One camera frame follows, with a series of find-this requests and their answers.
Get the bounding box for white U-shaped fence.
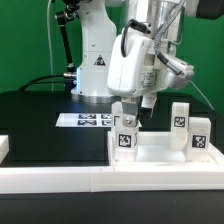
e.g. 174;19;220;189
0;133;224;195

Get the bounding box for white square table top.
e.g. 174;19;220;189
108;132;224;166

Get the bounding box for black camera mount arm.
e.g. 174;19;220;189
54;0;81;81

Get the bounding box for white sheet with markers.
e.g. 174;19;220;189
56;113;112;127

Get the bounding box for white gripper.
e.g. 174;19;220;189
107;32;194;127

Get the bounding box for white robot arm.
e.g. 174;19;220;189
63;0;224;127

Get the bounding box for black cables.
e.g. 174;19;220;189
18;73;76;93

